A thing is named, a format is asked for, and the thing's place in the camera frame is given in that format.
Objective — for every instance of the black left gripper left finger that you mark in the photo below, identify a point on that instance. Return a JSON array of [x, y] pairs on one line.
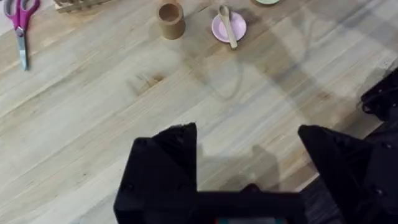
[[161, 168]]

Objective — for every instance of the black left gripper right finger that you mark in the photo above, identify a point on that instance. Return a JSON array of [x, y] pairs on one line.
[[348, 168]]

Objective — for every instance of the brown cylindrical container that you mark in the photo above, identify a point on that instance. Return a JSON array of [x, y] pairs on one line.
[[171, 20]]

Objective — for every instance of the pale green plate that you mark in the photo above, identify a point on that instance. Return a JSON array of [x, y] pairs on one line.
[[267, 1]]

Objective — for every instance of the wooden spoon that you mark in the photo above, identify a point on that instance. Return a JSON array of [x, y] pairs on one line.
[[228, 25]]

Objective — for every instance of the pink plate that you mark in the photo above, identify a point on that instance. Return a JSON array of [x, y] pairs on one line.
[[229, 27]]

